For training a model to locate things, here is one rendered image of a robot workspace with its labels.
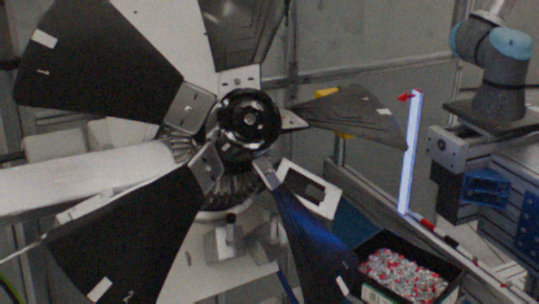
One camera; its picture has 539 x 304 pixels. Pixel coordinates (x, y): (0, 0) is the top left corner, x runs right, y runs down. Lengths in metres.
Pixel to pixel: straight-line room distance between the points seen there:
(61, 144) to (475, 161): 1.02
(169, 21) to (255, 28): 0.30
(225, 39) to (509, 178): 0.86
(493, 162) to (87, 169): 1.05
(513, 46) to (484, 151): 0.30
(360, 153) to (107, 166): 1.34
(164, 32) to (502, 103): 0.91
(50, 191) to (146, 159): 0.16
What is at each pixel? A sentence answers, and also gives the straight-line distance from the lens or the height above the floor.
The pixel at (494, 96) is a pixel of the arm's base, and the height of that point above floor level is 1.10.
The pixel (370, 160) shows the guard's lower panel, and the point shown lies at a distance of 2.24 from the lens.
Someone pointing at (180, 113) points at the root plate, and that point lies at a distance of 0.98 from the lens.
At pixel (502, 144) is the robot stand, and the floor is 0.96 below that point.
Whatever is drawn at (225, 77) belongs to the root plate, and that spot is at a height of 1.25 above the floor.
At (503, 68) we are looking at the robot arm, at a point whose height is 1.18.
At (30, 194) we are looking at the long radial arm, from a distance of 1.01.
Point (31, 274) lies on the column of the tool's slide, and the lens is 1.67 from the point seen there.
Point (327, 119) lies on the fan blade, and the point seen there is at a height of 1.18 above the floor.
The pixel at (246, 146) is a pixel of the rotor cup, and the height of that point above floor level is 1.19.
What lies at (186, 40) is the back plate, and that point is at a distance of 1.27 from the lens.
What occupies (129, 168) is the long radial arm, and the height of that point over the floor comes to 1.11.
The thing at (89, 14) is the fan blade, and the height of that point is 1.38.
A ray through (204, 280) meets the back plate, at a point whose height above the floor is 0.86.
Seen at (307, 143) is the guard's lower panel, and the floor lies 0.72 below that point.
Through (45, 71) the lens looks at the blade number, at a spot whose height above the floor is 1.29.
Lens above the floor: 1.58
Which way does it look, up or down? 22 degrees down
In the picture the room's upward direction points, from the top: 4 degrees clockwise
